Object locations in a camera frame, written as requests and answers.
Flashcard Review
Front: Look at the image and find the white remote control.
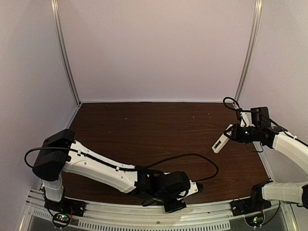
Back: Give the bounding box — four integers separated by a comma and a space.
212, 131, 231, 154

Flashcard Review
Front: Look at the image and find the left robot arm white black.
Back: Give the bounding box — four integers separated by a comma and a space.
32, 129, 198, 213

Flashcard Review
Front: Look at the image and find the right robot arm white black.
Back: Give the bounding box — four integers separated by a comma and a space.
224, 107, 308, 208

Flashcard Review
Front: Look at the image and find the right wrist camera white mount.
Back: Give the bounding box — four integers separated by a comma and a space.
232, 102, 250, 127

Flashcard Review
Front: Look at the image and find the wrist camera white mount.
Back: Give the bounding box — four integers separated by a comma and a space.
232, 102, 250, 127
176, 180, 204, 200

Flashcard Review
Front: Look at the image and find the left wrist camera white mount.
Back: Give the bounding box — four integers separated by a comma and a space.
176, 180, 204, 200

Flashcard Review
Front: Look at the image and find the front aluminium rail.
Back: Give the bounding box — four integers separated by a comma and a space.
24, 190, 299, 231

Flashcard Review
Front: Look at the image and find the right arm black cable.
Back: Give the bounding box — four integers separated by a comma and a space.
222, 96, 308, 145

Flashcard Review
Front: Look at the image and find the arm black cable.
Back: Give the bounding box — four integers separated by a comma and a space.
24, 146, 219, 183
222, 96, 308, 145

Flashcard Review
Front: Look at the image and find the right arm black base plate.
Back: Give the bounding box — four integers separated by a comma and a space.
230, 197, 271, 217

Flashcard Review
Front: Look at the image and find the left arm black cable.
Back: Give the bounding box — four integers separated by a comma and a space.
24, 146, 219, 183

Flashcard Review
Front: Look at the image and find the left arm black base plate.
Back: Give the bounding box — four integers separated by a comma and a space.
44, 198, 86, 217

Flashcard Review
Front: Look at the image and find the right aluminium frame post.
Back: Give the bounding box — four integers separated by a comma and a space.
235, 0, 263, 101

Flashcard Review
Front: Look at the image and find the aluminium frame post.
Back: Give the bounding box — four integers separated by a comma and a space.
235, 0, 263, 101
51, 0, 81, 106

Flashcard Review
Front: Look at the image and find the left aluminium frame post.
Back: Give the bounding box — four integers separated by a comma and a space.
51, 0, 81, 106

